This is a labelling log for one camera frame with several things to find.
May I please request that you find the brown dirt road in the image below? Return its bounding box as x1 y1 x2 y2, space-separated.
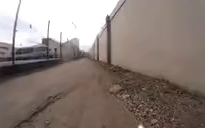
0 57 141 128

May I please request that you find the street lamp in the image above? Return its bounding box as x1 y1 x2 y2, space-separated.
71 21 78 32

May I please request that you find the stony rubble strip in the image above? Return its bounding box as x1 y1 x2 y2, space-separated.
93 59 205 128

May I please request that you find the curved dark pole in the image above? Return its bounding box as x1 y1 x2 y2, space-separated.
11 0 23 66

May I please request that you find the low pale building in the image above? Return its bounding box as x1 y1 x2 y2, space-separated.
0 40 14 63

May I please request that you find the pale wall with dark pillars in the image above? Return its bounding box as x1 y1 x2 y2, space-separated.
88 0 205 100

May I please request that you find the low dark wall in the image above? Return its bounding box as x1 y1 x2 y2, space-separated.
0 58 64 81

